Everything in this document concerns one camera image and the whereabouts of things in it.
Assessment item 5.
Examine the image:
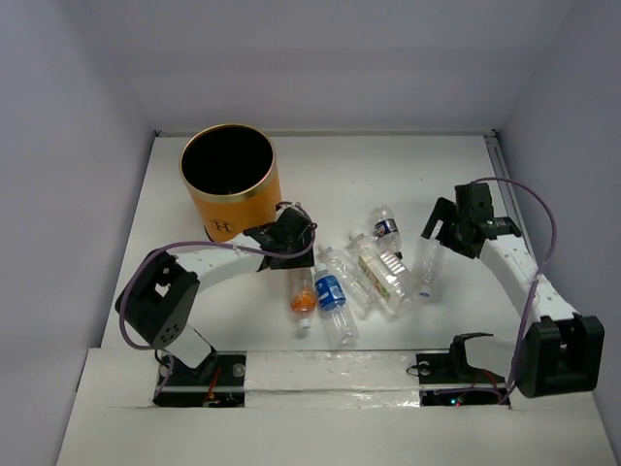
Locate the clear bottle blue cap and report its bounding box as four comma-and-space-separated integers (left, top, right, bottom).
413, 238, 443, 298

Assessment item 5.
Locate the dark blue label bottle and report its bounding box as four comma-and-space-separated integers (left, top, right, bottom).
370, 205, 403, 259

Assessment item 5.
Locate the orange plastic bottle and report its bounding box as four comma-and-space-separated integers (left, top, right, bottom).
288, 268, 317, 338

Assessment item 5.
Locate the blue label water bottle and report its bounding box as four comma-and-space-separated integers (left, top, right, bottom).
313, 262, 359, 350

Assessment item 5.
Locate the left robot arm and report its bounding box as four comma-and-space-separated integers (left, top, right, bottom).
114, 203, 316, 383

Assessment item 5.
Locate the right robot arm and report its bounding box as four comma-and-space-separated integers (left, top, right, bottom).
421, 178, 605, 398

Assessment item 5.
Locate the orange cylindrical bin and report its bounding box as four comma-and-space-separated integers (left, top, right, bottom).
180, 124, 281, 242

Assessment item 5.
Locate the clear unlabeled plastic bottle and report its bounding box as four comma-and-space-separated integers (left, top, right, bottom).
318, 247, 376, 319

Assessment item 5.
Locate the aluminium rail right edge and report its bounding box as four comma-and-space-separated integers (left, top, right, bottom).
483, 128, 535, 253

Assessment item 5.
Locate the aluminium rail edge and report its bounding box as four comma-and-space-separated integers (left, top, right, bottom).
483, 128, 535, 253
152, 127, 496, 139

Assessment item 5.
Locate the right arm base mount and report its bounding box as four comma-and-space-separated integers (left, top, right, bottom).
406, 332, 509, 408

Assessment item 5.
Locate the aluminium rail back edge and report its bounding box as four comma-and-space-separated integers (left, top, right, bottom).
152, 127, 496, 139

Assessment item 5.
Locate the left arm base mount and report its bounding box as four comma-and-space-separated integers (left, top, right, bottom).
152, 351, 246, 408

